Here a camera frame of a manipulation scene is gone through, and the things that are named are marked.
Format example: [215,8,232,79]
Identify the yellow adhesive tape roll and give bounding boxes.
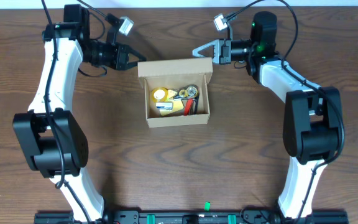
[150,87,168,103]

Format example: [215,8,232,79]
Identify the cardboard box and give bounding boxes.
[138,58,213,128]

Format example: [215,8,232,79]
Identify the black correction tape dispenser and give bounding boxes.
[178,85,199,99]

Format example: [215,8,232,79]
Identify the yellow sticky note pad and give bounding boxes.
[160,100,184,116]

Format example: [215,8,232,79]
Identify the red black stapler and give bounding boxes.
[183,98,198,116]

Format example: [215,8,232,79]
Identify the yellow blue highlighter marker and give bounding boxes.
[167,89,178,99]

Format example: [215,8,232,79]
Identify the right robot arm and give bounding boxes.
[192,11,349,223]

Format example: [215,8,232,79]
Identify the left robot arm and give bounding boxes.
[12,1,145,223]

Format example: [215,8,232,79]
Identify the small green clip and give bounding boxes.
[204,202,211,212]

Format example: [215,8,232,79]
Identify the black mounting rail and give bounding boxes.
[34,209,349,224]

